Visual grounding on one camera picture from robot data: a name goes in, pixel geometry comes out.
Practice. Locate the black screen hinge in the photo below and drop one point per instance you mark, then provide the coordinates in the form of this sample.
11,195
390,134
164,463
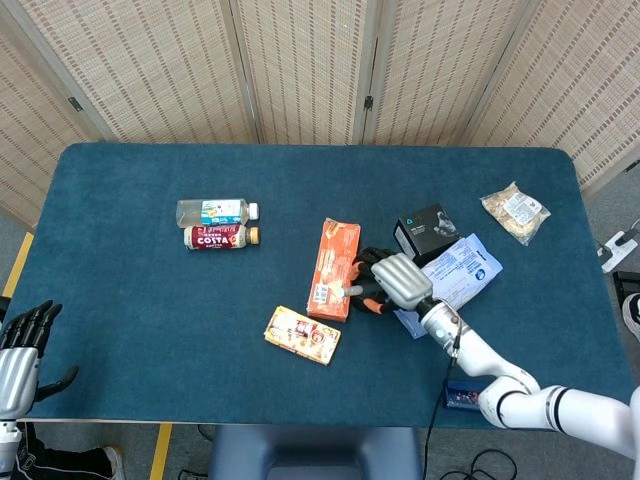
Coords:
75,104
368,102
632,166

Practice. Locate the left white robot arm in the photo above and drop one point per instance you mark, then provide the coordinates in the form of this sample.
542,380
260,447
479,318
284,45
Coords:
7,445

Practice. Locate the clear snack bag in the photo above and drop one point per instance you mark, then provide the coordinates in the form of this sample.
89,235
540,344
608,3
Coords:
515,210

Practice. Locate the black trousers with stripes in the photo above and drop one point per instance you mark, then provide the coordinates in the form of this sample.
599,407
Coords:
60,462

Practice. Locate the white floor device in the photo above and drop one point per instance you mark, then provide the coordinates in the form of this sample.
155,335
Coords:
612,255

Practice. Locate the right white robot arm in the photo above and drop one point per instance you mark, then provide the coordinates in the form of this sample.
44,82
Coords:
480,350

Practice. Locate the yellow snack box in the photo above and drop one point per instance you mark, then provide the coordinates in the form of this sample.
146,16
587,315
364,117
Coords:
302,335

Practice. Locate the white blue wipes pack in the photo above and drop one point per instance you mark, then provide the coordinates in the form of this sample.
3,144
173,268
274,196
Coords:
465,270

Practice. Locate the clear water bottle white cap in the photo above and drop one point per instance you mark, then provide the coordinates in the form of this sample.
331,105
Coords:
192,212

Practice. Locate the woven folding screen panel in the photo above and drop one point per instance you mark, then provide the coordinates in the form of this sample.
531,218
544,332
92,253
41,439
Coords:
575,75
150,65
30,125
440,65
305,65

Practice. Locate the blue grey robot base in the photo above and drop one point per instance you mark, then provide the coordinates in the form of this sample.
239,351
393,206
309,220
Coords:
315,450

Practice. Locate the red Costa coffee bottle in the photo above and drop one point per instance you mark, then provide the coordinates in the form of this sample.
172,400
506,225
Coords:
215,240

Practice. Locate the right silver robot hand orange fingertips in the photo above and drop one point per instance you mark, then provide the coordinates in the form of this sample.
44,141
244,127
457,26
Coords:
402,282

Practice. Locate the blue felt table mat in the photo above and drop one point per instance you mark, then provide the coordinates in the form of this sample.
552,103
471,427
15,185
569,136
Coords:
150,310

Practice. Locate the black product box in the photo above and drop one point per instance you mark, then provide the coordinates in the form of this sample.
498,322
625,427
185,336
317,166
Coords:
425,232

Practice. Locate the black white shoe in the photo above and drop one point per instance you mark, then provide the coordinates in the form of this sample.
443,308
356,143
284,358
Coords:
632,310

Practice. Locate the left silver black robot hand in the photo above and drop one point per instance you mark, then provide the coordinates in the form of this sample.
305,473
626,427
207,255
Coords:
15,375

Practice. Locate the orange snack box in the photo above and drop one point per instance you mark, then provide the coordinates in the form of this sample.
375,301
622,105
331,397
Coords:
332,260

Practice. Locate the dark blue long box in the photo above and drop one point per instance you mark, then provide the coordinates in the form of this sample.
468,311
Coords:
460,397

